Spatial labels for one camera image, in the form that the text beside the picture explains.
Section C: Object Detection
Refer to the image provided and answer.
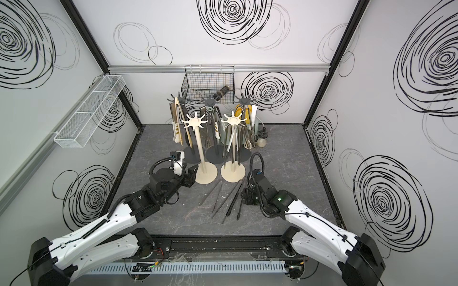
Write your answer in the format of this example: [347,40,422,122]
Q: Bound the cream utensil rack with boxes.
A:
[184,113,218,185]
[221,112,246,182]

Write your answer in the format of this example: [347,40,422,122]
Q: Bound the black tweezer tongs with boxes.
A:
[221,178,246,224]

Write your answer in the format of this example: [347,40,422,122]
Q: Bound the grey utensil rack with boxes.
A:
[168,95,201,164]
[236,97,251,163]
[204,98,225,164]

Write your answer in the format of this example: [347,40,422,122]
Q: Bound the white handled slim tongs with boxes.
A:
[227,127,239,163]

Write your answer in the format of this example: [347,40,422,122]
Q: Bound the black steel tongs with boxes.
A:
[180,101,199,139]

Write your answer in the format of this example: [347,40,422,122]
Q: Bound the steel slotted tongs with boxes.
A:
[211,106,221,145]

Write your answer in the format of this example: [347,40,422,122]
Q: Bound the beige plastic tongs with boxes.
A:
[174,97,193,147]

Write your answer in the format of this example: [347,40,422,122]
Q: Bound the large steel tongs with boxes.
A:
[200,107,213,149]

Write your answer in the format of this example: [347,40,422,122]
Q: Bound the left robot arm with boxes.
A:
[25,151,199,286]

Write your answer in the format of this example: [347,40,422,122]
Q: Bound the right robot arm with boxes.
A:
[245,152,386,286]

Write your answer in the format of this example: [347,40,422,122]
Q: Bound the steel v-shaped tongs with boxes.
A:
[198,178,223,213]

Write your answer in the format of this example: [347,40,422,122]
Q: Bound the mint green toaster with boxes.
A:
[219,122,230,145]

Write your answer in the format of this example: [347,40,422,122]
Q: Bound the glass sugar jar black lid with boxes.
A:
[256,127,268,148]

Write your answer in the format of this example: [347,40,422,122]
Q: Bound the dark bottle in basket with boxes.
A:
[213,85,231,101]

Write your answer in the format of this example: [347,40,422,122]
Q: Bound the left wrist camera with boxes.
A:
[170,151,184,176]

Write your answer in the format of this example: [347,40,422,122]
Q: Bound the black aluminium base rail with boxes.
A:
[134,235,298,261]

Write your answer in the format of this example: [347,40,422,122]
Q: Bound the grey slotted cable duct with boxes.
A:
[89,261,287,275]

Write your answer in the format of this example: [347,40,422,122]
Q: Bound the black wire wall basket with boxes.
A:
[181,65,236,104]

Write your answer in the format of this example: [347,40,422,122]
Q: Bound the white wire wall basket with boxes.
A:
[54,75,126,148]

